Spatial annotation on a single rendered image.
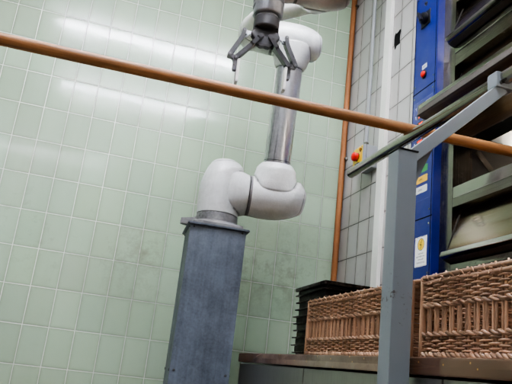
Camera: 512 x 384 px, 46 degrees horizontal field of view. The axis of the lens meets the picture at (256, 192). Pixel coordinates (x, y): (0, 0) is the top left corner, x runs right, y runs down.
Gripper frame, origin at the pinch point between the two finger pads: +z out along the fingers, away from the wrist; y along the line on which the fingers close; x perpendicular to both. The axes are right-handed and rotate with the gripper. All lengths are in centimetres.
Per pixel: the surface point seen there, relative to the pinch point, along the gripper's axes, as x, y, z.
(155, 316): -101, 18, 66
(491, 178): -3, -74, 16
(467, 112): 53, -34, 21
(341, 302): 13, -25, 59
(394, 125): 13.9, -35.0, 11.0
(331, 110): 15.4, -17.2, 10.6
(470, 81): 6, -61, -9
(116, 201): -102, 41, 21
